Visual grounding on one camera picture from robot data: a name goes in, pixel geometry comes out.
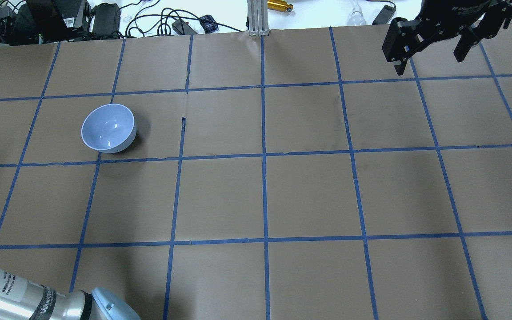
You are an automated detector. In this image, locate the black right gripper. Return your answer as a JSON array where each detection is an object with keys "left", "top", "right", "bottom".
[{"left": 382, "top": 0, "right": 512, "bottom": 76}]

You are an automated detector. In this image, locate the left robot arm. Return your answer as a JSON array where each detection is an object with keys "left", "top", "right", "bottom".
[{"left": 0, "top": 269, "right": 140, "bottom": 320}]

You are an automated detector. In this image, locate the blue bowl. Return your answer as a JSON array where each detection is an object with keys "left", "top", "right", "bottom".
[{"left": 80, "top": 104, "right": 137, "bottom": 154}]

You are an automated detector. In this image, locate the black power adapter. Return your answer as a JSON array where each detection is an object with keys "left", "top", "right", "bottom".
[{"left": 372, "top": 4, "right": 396, "bottom": 25}]

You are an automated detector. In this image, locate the white light bulb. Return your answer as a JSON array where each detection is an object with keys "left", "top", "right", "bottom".
[{"left": 348, "top": 0, "right": 367, "bottom": 26}]

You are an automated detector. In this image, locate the gold cylinder tool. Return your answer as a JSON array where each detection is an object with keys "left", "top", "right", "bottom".
[{"left": 268, "top": 0, "right": 293, "bottom": 12}]

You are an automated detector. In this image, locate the brown paper table cover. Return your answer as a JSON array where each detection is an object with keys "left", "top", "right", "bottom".
[{"left": 0, "top": 23, "right": 512, "bottom": 320}]

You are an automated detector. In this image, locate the black power brick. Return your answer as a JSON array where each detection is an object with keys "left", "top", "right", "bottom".
[{"left": 91, "top": 3, "right": 121, "bottom": 35}]

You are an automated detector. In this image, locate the aluminium frame post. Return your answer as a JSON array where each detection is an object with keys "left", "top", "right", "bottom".
[{"left": 247, "top": 0, "right": 270, "bottom": 36}]

